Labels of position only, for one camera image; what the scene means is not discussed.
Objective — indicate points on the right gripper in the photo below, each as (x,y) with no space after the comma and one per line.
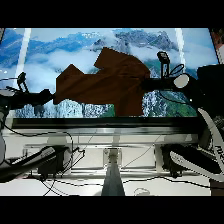
(155,84)

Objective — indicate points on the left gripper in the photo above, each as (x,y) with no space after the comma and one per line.
(43,97)

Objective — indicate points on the brown garment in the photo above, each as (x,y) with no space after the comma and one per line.
(113,80)

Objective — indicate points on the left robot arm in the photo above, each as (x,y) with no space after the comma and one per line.
(20,100)

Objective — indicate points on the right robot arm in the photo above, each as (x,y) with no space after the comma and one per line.
(206,90)

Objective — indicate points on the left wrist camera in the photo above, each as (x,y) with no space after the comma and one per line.
(22,79)

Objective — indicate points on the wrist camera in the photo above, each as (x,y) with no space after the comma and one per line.
(163,57)
(22,79)

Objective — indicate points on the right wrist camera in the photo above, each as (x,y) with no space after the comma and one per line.
(163,57)

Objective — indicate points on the silver frame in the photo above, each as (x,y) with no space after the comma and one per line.
(112,180)

